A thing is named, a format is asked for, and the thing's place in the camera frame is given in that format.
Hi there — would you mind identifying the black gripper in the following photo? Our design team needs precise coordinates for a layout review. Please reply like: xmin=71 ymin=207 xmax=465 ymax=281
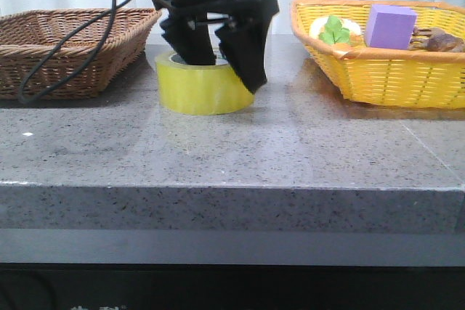
xmin=152 ymin=0 xmax=279 ymax=94

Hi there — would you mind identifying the brown wicker basket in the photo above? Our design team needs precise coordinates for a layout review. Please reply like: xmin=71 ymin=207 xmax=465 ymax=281
xmin=1 ymin=8 xmax=161 ymax=99

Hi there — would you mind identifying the yellow tape roll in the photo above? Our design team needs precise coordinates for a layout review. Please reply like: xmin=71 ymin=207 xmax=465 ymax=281
xmin=155 ymin=52 xmax=254 ymax=115

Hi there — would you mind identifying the orange carrot toy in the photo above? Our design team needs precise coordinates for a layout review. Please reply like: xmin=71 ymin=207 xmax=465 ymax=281
xmin=331 ymin=43 xmax=354 ymax=52

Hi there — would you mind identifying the white ring toy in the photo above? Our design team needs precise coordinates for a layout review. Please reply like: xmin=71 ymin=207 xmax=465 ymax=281
xmin=308 ymin=16 xmax=362 ymax=46

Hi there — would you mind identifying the green leaf toy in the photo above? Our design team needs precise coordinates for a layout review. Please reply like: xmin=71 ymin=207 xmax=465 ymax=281
xmin=318 ymin=15 xmax=350 ymax=45

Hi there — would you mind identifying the purple foam block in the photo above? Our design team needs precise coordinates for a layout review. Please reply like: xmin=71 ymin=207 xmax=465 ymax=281
xmin=364 ymin=4 xmax=418 ymax=50

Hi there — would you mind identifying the black cable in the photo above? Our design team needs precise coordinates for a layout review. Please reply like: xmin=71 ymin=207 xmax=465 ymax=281
xmin=17 ymin=0 xmax=160 ymax=105

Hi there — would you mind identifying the brown animal toy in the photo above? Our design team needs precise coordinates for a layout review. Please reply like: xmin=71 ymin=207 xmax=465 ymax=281
xmin=410 ymin=27 xmax=464 ymax=52

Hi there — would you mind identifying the yellow woven basket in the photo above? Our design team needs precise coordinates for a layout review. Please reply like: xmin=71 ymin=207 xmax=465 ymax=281
xmin=291 ymin=0 xmax=464 ymax=109

